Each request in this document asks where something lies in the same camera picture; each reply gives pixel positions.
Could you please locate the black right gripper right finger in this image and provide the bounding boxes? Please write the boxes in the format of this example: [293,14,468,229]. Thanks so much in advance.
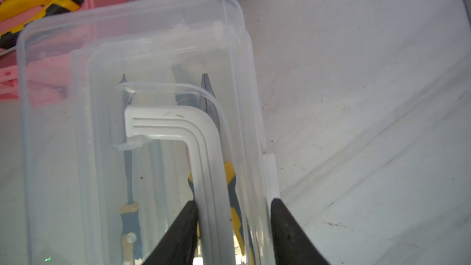
[271,198,329,265]

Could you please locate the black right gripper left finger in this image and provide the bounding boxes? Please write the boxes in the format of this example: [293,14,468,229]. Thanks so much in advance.
[143,200,198,265]

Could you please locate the clear white toolbox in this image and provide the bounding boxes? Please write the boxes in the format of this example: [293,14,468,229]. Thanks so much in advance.
[20,0,279,265]

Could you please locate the pink toolbox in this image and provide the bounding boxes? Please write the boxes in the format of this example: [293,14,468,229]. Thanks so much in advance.
[1,0,126,106]

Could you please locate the yellow grey pliers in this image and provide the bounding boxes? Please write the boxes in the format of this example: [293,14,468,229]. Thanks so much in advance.
[175,73,254,265]

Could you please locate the yellow black combination pliers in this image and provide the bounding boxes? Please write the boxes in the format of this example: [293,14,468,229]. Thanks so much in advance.
[1,0,84,53]

